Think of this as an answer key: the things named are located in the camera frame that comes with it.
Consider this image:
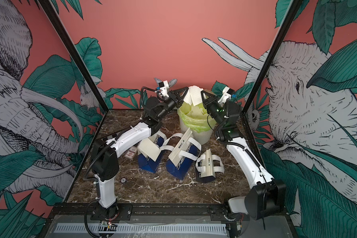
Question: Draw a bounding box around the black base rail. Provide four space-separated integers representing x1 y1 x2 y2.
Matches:
47 203 289 222

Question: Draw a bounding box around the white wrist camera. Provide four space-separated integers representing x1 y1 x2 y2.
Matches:
218 86 237 106
157 80 170 101

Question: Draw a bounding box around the blue takeout bag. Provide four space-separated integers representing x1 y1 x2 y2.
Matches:
137 131 167 173
160 129 202 180

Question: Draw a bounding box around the small red white card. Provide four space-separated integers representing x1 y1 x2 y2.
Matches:
124 146 138 160

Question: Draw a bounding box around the dark takeout bag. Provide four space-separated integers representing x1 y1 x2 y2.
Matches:
195 149 225 183

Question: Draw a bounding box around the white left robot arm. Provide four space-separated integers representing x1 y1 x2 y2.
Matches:
83 87 189 222

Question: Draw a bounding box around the green plastic bin liner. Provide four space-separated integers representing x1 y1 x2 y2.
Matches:
177 102 216 133

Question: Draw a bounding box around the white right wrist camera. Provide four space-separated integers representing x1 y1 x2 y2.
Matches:
218 86 237 106

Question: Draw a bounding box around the white receipt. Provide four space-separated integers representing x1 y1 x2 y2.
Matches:
137 138 160 161
184 85 203 106

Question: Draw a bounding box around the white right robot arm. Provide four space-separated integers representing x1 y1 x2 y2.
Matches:
201 90 286 220

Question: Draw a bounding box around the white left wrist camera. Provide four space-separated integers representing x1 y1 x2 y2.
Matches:
157 80 170 101

